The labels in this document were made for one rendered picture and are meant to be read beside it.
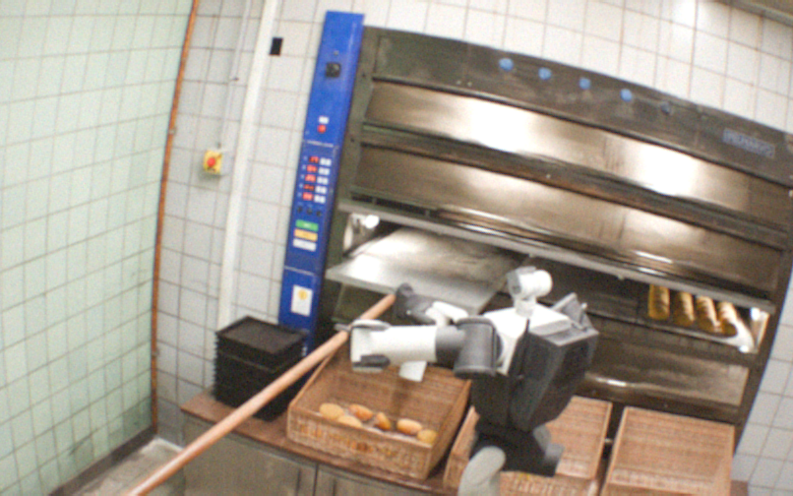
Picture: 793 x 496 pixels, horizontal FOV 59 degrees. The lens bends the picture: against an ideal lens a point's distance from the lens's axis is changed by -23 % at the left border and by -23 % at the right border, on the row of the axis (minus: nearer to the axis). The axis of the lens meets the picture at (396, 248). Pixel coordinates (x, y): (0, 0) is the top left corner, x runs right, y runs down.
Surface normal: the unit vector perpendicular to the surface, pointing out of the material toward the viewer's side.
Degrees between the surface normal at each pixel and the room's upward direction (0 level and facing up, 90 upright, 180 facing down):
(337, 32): 90
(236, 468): 90
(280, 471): 90
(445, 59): 90
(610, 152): 70
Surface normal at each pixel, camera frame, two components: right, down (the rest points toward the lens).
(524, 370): -0.72, 0.07
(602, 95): -0.29, 0.20
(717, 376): -0.22, -0.14
